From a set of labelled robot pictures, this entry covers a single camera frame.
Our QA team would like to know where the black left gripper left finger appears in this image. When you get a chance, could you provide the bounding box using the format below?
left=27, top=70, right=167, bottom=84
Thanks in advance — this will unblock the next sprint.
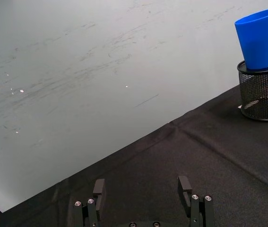
left=73, top=178, right=107, bottom=227

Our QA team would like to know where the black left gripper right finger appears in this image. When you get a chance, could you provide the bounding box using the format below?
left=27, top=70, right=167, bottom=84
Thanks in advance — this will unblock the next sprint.
left=177, top=175, right=215, bottom=227

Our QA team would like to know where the black table cloth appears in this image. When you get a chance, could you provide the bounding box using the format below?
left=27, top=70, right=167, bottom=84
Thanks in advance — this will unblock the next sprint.
left=0, top=83, right=268, bottom=227

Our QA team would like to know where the black mesh pen holder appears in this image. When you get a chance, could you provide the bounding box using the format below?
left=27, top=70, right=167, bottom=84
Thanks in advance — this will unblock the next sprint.
left=237, top=52, right=268, bottom=122

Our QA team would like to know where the blue plastic cup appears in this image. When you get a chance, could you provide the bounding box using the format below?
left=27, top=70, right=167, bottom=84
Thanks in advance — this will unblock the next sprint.
left=234, top=7, right=268, bottom=70

